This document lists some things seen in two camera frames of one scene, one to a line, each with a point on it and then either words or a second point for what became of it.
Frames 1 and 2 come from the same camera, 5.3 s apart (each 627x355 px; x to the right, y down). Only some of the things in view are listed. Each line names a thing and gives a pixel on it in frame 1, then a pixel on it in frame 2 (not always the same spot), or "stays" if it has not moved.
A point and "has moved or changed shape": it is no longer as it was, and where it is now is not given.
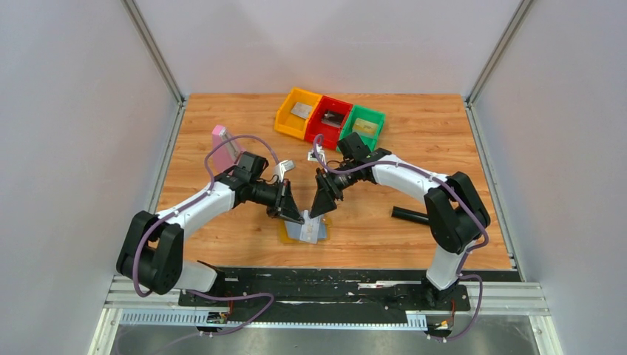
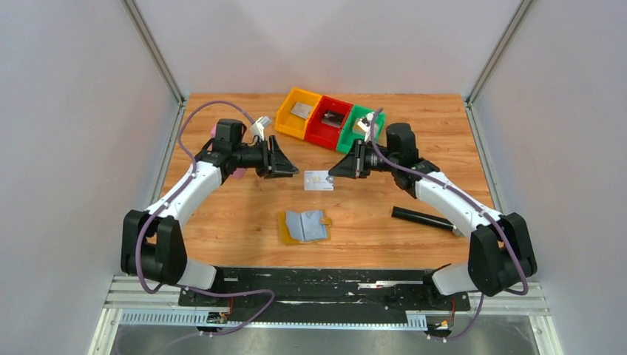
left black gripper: x=282 y=198 → x=268 y=157
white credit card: x=309 y=231 has moved or changed shape
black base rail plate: x=331 y=294 stays
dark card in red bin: x=333 y=118 stays
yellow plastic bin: x=290 y=123 stays
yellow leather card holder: x=290 y=232 stays
